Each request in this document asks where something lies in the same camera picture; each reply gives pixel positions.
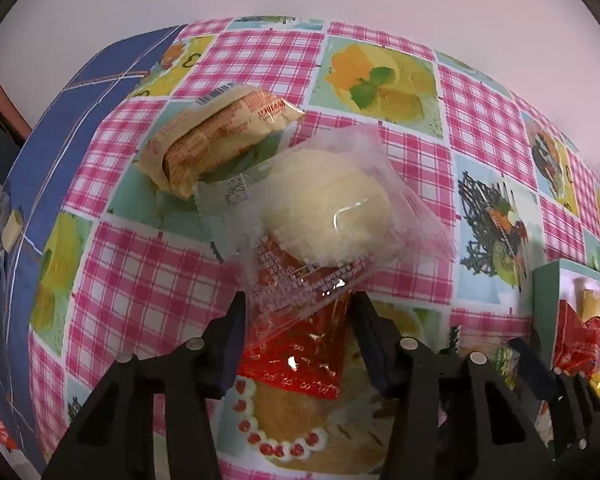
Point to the white bun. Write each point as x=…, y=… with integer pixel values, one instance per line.
x=325, y=210

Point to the yellow cupcake packet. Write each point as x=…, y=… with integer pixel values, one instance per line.
x=594, y=305

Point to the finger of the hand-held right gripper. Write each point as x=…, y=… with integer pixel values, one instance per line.
x=527, y=360

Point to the red snack packet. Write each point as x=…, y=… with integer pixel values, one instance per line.
x=575, y=345

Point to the red packet with white label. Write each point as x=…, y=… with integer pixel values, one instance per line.
x=295, y=360

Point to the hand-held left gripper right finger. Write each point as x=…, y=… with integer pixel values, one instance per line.
x=372, y=350

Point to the pink checked printed tablecloth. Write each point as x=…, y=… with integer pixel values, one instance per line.
x=260, y=65

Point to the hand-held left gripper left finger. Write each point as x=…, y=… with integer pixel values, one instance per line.
x=230, y=355

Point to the small pale yellow block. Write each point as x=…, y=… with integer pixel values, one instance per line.
x=12, y=225

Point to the cream orange biscuit packet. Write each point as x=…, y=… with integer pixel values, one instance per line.
x=210, y=135

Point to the brown wooden furniture edge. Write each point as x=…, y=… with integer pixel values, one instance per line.
x=0, y=100

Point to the white tray with teal rim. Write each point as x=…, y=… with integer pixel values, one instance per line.
x=547, y=290

